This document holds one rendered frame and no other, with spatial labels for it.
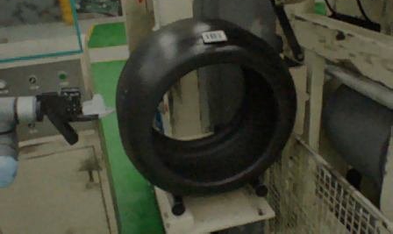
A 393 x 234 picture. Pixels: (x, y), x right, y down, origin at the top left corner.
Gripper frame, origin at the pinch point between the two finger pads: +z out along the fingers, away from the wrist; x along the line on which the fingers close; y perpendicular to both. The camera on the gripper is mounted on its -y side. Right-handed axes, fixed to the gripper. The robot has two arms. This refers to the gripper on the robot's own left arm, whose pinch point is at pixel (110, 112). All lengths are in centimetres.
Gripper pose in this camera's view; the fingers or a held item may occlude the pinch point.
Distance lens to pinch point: 114.9
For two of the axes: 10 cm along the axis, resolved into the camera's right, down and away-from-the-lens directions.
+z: 9.7, -0.5, 2.6
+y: 0.5, -9.2, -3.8
